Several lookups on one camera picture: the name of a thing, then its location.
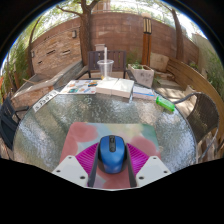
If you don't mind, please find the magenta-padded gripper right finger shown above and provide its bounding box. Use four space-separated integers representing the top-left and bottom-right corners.
124 142 173 189

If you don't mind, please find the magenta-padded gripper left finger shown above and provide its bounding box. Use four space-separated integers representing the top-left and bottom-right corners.
51 142 101 189

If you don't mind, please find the blue computer mouse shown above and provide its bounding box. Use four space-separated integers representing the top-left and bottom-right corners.
98 134 128 174

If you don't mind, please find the floral pastel mouse pad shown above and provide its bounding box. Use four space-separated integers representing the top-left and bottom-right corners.
59 121 162 190

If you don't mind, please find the green marker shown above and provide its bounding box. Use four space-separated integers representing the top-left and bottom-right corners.
155 95 176 113

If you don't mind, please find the white printed label strip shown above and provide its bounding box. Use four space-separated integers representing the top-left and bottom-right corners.
32 89 59 113

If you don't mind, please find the brown wicker metal chair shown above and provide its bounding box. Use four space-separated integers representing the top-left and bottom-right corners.
173 91 221 163

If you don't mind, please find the black metal chair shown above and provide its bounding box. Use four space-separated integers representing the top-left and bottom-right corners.
0 96 29 151

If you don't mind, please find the white and blue booklet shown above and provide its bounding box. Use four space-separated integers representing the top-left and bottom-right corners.
132 84 157 101

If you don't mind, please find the colourful printed pamphlet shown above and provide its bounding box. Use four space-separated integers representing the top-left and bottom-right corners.
60 79 100 95

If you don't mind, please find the raised stone planter bed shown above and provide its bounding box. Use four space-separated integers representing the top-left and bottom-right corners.
11 59 84 108

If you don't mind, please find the white book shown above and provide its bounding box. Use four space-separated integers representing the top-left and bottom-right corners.
95 77 135 100

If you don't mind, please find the concrete planter with plants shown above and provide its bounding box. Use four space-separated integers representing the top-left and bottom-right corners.
127 63 155 89

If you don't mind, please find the curved wooden bench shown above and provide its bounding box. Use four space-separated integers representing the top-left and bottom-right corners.
165 58 224 158

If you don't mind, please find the clear plastic cup with straw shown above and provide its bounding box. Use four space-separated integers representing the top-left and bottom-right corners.
97 46 115 81

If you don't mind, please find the leaning stone slab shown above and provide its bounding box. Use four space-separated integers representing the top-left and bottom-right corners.
149 52 170 73

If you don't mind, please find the dark wooden slatted chair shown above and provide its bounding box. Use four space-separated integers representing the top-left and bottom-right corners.
77 49 136 81

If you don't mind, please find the slim tree trunk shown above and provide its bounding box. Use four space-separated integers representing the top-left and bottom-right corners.
171 8 184 62

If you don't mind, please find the forked tree trunk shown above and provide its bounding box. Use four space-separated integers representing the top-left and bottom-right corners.
54 0 101 66

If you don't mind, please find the wooden lamp post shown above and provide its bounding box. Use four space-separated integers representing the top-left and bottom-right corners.
141 13 153 67

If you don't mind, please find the grey wall utility box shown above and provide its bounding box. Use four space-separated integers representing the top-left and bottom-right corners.
94 43 107 52

